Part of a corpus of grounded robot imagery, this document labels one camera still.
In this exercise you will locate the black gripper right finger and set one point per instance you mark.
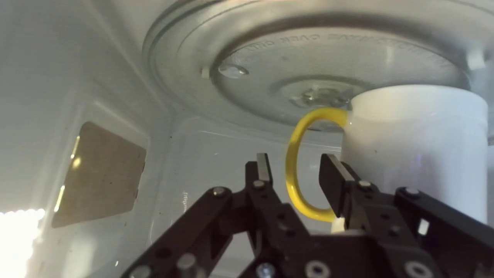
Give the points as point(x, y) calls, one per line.
point(371, 210)

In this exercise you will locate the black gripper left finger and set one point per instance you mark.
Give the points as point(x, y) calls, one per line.
point(256, 195)

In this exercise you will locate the glass microwave turntable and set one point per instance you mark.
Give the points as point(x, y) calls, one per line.
point(309, 56)

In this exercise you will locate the silver microwave oven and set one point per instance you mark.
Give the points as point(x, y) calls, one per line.
point(51, 77)

